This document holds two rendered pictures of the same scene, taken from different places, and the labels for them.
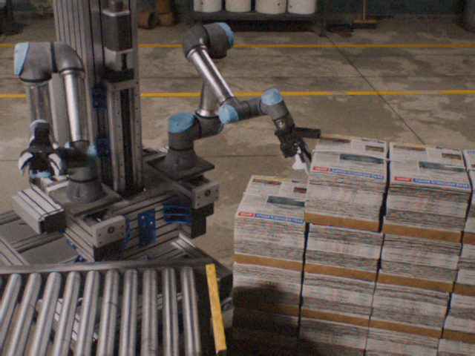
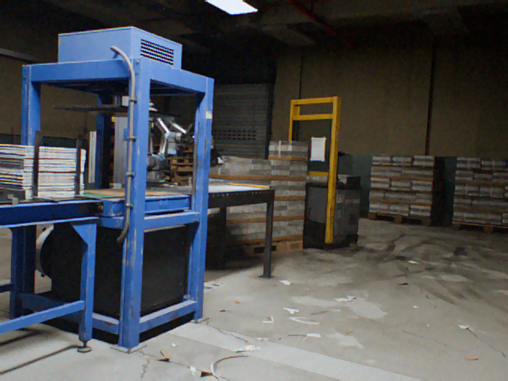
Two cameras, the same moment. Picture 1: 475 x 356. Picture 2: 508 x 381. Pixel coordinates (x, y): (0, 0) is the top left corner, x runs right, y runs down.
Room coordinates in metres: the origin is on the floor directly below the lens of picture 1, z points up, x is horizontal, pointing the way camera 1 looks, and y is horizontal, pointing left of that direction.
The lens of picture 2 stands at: (-1.21, 3.72, 1.05)
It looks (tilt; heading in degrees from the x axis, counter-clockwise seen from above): 3 degrees down; 308
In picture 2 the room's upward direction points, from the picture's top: 3 degrees clockwise
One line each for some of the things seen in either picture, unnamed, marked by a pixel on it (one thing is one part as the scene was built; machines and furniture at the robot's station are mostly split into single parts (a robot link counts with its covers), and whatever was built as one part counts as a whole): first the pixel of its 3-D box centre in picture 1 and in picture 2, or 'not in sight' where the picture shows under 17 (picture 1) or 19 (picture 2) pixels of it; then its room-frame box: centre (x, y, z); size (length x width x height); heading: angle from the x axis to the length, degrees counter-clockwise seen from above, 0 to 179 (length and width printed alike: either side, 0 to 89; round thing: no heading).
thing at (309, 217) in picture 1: (341, 211); (236, 177); (2.15, -0.40, 0.86); 0.29 x 0.16 x 0.04; 80
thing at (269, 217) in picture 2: not in sight; (268, 239); (1.36, 0.05, 0.34); 0.06 x 0.06 x 0.68; 8
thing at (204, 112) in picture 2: not in sight; (199, 200); (0.99, 1.37, 0.77); 0.09 x 0.09 x 1.55; 8
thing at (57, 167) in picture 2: not in sight; (37, 171); (1.30, 2.30, 0.93); 0.38 x 0.30 x 0.26; 98
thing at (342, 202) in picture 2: not in sight; (326, 213); (1.96, -2.09, 0.40); 0.69 x 0.55 x 0.80; 170
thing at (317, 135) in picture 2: not in sight; (313, 144); (2.02, -1.74, 1.27); 0.57 x 0.01 x 0.65; 170
